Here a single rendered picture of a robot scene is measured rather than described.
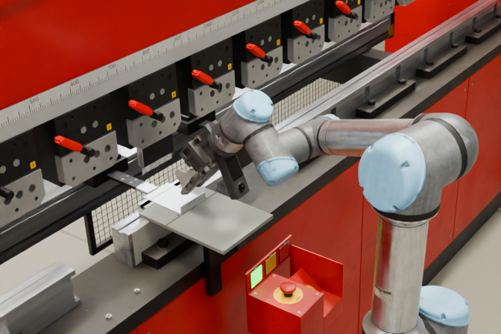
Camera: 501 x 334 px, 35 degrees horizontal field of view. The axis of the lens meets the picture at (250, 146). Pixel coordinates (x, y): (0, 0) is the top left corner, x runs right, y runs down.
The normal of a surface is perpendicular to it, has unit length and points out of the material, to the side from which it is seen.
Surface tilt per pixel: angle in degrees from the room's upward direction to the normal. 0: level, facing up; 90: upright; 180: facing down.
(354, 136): 67
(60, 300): 90
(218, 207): 0
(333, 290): 90
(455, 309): 7
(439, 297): 7
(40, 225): 90
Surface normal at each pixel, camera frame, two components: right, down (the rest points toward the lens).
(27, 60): 0.78, 0.27
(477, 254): -0.04, -0.88
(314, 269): -0.59, 0.40
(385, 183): -0.78, 0.20
